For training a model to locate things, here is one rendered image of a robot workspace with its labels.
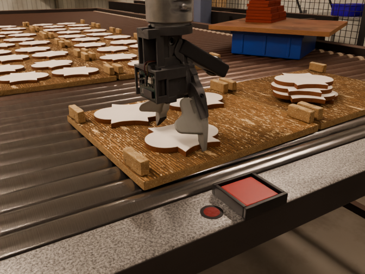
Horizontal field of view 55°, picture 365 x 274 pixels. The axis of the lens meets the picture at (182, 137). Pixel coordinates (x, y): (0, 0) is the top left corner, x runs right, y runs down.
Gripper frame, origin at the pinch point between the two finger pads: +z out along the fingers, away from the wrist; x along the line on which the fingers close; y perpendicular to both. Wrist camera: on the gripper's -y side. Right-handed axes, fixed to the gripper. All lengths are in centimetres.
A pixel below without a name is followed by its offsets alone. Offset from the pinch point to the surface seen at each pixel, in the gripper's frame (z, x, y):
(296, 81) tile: -3.4, -5.3, -37.8
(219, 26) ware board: -8, -72, -69
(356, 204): 69, -19, -109
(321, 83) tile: -3.4, -0.2, -40.7
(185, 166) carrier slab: 0.5, 9.0, 5.6
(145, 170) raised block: -0.6, 8.2, 12.2
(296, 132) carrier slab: 1.0, 9.4, -20.6
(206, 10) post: -7, -166, -136
